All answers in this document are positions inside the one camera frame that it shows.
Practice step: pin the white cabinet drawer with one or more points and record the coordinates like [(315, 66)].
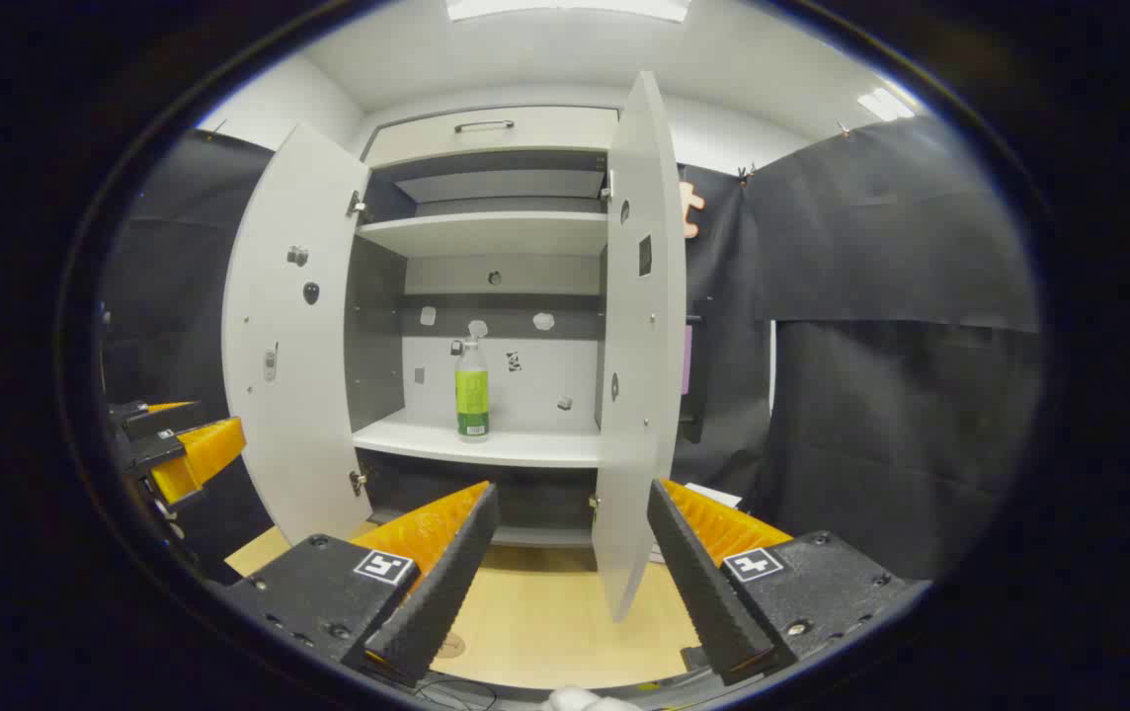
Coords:
[(545, 133)]

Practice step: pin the photo cover booklet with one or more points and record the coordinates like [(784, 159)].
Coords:
[(718, 496)]

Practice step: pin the white cabinet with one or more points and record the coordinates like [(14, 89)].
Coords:
[(377, 326)]

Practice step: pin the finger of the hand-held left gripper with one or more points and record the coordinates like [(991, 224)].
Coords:
[(200, 454), (145, 420)]

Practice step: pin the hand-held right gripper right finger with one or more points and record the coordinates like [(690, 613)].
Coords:
[(708, 592)]

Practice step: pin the round brown coaster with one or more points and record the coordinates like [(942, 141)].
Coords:
[(449, 646)]

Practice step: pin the metal door hinge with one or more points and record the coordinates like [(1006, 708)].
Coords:
[(606, 188), (359, 482), (593, 505), (358, 205)]

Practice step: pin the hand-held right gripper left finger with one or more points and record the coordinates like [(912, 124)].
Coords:
[(437, 592)]

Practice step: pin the green label clear bottle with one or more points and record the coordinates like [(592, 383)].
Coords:
[(472, 395)]

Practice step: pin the small ceiling light panel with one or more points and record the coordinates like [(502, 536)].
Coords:
[(884, 104)]

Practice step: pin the white cabinet shelf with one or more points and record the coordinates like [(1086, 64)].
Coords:
[(516, 446), (486, 234)]

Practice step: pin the large ceiling light panel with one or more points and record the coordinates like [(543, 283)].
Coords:
[(565, 8)]

